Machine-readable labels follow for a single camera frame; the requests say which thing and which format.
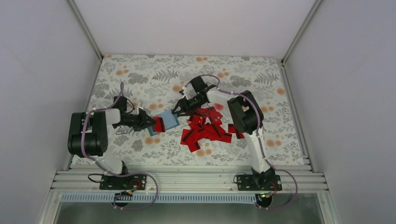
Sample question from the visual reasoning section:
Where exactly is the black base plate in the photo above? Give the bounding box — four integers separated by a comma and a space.
99, 174, 147, 191
235, 174, 283, 191

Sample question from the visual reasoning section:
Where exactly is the floral table mat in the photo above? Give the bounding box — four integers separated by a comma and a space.
89, 55, 304, 167

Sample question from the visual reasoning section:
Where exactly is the red card far right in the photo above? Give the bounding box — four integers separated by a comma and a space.
228, 124, 245, 139

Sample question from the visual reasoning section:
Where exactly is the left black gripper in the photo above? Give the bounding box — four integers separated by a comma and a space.
113, 110, 156, 131

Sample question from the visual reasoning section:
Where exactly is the red card front bottom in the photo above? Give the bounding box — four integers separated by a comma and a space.
186, 140, 201, 153

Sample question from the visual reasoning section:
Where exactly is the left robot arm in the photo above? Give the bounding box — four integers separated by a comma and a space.
67, 96, 157, 189

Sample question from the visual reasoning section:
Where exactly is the pile of red cards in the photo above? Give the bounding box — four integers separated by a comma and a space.
181, 107, 232, 145

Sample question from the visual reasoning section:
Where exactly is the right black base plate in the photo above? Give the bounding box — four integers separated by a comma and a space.
235, 174, 283, 191

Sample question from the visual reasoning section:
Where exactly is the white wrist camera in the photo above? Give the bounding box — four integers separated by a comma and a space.
136, 103, 144, 114
179, 86, 189, 100

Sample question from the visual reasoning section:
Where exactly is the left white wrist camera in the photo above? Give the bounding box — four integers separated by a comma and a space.
136, 103, 144, 114

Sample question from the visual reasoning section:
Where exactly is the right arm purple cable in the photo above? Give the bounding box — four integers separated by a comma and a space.
184, 74, 298, 211

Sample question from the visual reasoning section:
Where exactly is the teal card holder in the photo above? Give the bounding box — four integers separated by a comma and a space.
148, 110, 180, 137

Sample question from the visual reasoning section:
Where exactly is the aluminium rail frame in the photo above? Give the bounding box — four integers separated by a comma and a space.
50, 165, 329, 193

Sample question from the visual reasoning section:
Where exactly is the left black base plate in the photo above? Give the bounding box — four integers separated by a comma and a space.
99, 174, 147, 191

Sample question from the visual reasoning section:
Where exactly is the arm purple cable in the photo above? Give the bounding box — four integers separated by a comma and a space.
184, 74, 298, 211
80, 82, 159, 211

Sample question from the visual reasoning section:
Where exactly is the grey slotted cable duct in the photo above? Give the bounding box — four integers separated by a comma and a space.
60, 192, 256, 204

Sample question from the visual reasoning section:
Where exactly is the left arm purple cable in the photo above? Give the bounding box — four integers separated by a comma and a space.
80, 82, 159, 211

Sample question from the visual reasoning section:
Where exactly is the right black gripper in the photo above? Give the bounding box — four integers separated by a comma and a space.
172, 95, 205, 117

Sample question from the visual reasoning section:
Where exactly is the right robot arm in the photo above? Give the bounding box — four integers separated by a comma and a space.
172, 75, 276, 190

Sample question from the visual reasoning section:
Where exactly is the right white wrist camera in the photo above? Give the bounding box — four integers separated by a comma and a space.
179, 86, 189, 100

